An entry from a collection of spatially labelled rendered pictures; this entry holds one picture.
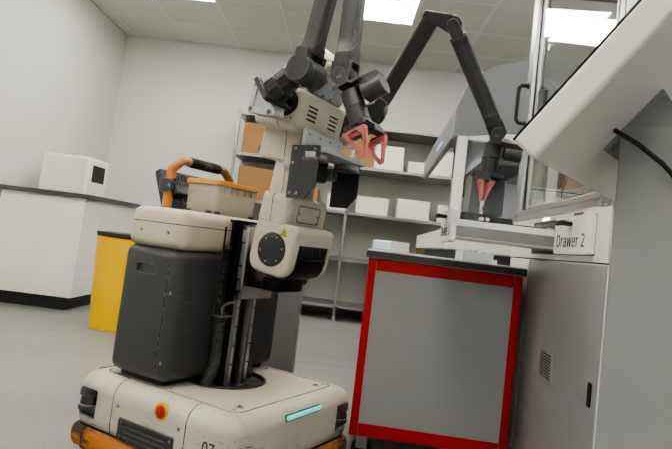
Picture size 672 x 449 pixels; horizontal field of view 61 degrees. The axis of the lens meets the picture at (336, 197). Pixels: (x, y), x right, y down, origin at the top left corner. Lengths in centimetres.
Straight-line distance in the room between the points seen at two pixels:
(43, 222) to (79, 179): 47
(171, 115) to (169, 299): 498
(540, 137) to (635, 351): 37
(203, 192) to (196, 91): 474
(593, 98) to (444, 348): 142
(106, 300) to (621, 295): 351
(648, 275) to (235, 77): 589
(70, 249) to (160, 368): 308
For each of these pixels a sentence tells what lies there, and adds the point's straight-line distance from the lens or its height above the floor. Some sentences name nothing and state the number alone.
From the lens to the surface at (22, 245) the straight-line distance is 499.
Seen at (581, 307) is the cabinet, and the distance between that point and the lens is 170.
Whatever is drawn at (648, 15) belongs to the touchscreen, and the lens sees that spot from 92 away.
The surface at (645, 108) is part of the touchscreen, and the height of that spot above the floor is 105.
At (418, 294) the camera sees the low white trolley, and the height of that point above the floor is 62.
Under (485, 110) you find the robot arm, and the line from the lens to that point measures 197.
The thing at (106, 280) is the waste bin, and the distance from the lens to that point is 411.
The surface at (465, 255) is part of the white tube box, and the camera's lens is 226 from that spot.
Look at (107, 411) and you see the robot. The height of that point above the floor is 19.
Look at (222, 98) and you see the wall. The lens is 656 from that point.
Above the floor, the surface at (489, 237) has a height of 85.
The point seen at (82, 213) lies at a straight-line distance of 479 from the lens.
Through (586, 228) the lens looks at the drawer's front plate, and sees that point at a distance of 166.
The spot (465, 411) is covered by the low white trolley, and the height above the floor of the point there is 23.
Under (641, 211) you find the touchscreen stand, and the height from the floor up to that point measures 88.
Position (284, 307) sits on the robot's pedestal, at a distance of 247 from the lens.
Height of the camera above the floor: 77
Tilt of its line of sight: 5 degrees up
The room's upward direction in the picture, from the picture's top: 7 degrees clockwise
